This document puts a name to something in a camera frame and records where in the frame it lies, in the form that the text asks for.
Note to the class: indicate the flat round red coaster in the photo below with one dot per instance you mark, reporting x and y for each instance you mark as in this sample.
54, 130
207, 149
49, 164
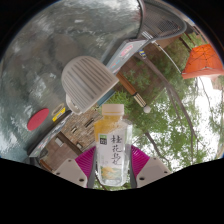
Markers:
37, 119

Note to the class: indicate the orange canopy tent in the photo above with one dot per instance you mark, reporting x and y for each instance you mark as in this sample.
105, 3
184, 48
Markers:
203, 61

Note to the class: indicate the tall slanting tree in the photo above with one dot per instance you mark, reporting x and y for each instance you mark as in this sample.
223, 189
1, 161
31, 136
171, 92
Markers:
173, 91

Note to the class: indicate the white ribbed mug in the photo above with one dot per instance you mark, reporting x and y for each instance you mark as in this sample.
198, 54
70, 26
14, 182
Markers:
85, 81

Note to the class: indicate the grey laptop with stickers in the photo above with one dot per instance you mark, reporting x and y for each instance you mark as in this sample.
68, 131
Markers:
125, 55

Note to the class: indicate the wooden lamp post globe light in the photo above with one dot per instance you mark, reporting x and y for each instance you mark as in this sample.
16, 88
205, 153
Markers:
128, 87

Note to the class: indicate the grey wicker chair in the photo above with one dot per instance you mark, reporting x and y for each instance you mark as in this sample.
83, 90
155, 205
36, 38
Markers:
160, 20

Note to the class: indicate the black wall lamp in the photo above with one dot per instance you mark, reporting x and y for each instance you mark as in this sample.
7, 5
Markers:
88, 123

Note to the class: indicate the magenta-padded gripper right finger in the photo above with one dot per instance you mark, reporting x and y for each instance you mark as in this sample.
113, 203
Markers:
153, 170

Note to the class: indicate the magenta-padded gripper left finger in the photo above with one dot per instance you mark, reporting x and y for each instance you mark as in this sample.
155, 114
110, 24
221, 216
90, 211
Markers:
69, 171

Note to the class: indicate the clear drink bottle white cap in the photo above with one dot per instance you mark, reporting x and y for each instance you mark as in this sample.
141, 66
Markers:
112, 150

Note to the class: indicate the blue yellow striped bollard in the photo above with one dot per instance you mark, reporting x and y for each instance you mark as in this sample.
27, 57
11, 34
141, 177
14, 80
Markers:
143, 54

